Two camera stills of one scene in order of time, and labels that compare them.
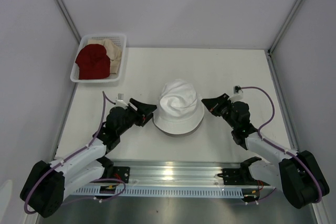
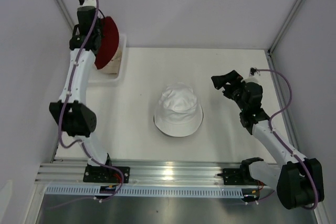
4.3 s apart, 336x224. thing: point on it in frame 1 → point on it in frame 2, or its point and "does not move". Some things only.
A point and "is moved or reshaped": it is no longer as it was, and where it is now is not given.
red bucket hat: [93, 62] is moved or reshaped
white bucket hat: [179, 110] does not move
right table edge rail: [282, 99] does not move
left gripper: [142, 108] → [100, 22]
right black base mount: [234, 177] does not move
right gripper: [212, 104] → [219, 81]
